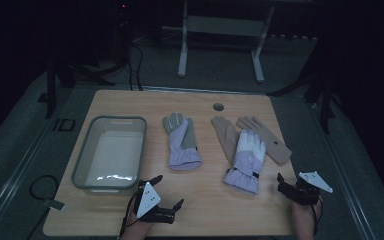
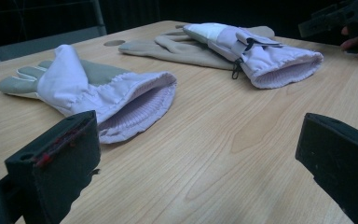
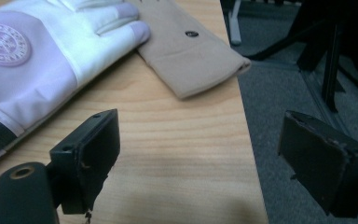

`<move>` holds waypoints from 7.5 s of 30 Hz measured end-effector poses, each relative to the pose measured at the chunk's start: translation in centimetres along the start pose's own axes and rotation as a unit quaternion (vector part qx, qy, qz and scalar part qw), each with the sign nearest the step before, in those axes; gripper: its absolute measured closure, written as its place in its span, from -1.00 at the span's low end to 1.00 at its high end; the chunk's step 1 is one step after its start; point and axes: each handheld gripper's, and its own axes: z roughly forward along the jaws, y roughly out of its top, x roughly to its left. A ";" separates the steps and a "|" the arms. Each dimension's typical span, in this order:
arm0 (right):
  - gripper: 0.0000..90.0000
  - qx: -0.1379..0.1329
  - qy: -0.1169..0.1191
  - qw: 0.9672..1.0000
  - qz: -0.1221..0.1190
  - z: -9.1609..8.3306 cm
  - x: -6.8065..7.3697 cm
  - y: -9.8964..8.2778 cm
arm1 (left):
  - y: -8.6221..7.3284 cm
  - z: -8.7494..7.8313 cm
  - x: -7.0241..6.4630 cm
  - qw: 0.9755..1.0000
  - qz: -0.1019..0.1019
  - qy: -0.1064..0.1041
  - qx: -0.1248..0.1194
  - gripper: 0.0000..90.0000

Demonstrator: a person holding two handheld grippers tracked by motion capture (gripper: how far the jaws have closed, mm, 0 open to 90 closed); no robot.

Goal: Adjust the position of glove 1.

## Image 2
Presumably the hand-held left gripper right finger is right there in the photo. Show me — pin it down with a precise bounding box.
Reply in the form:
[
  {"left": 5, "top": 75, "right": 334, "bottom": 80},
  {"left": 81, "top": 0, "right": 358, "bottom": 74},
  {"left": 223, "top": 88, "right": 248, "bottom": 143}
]
[{"left": 295, "top": 112, "right": 358, "bottom": 224}]

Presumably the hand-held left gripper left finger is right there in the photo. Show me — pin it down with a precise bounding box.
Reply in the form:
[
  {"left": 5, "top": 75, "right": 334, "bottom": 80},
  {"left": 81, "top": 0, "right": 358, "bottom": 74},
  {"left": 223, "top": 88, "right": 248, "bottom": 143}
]
[{"left": 4, "top": 110, "right": 102, "bottom": 224}]

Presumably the lavender white ski glove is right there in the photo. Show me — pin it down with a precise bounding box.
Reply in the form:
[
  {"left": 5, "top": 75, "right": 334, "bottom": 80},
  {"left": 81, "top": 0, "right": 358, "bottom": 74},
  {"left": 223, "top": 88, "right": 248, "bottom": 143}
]
[
  {"left": 0, "top": 44, "right": 178, "bottom": 145},
  {"left": 182, "top": 21, "right": 324, "bottom": 91}
]

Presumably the beige knit glove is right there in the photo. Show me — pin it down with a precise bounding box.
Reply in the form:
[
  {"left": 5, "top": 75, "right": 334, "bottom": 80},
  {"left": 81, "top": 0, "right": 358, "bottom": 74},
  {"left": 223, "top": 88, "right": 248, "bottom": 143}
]
[
  {"left": 154, "top": 22, "right": 276, "bottom": 54},
  {"left": 117, "top": 39, "right": 236, "bottom": 71}
]

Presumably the white metal table frame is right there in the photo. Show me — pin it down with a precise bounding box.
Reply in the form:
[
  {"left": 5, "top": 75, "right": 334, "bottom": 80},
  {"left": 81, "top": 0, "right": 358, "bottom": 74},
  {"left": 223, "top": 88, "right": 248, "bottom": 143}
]
[{"left": 0, "top": 0, "right": 108, "bottom": 63}]

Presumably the grey round cable grommet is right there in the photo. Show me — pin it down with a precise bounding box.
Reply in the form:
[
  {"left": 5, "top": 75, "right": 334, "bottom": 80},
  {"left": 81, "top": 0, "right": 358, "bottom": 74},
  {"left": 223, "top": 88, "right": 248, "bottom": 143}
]
[{"left": 103, "top": 39, "right": 126, "bottom": 48}]

